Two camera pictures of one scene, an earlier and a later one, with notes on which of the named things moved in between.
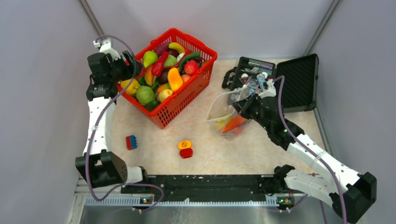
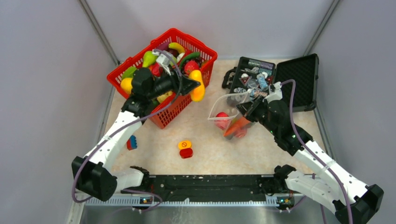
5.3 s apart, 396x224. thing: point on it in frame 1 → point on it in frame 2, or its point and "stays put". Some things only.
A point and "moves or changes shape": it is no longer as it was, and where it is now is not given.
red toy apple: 236,130 moves or changes shape
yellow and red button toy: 186,150 stays put
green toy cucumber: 192,55 stays put
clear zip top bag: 223,116 stays put
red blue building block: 131,143 stays put
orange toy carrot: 236,121 moves or changes shape
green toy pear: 150,58 stays put
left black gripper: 129,68 → 181,85
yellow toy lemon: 132,87 stays put
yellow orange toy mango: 175,79 moves or changes shape
